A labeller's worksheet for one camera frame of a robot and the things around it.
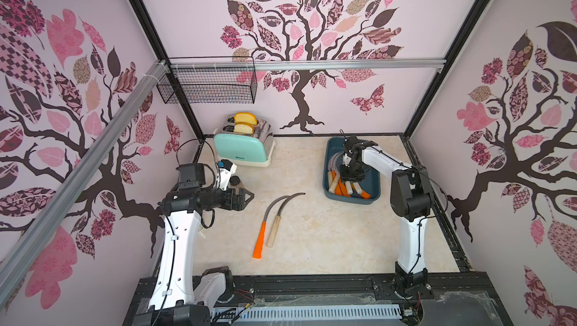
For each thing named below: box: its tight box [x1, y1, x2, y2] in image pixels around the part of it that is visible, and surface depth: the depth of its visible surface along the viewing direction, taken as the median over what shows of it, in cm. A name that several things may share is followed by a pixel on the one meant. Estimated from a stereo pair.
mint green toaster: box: [213, 114, 276, 167], surface depth 102 cm
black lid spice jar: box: [229, 175, 241, 186], surface depth 94 cm
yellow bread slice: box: [233, 111, 258, 125], surface depth 102 cm
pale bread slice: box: [233, 121, 255, 135], surface depth 100 cm
